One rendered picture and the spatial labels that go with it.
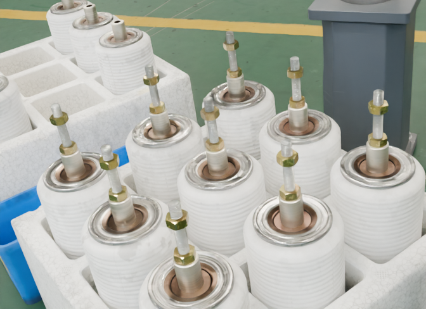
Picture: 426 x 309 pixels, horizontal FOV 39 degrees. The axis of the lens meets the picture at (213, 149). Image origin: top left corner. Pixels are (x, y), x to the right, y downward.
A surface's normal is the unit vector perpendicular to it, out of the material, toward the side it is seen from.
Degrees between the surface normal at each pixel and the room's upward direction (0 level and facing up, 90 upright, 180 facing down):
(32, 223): 0
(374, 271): 0
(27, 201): 88
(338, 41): 90
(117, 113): 90
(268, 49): 0
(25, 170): 90
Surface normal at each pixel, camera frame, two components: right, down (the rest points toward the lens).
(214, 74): -0.13, -0.83
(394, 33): 0.33, 0.48
